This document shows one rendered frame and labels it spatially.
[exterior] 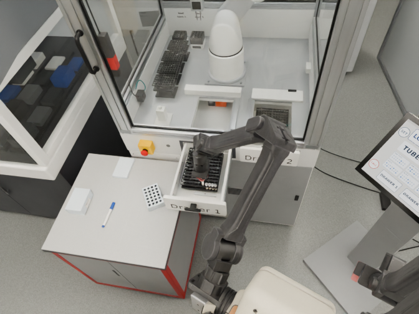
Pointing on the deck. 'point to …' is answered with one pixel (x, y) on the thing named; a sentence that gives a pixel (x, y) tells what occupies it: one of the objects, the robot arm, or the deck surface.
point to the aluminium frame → (328, 88)
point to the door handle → (84, 53)
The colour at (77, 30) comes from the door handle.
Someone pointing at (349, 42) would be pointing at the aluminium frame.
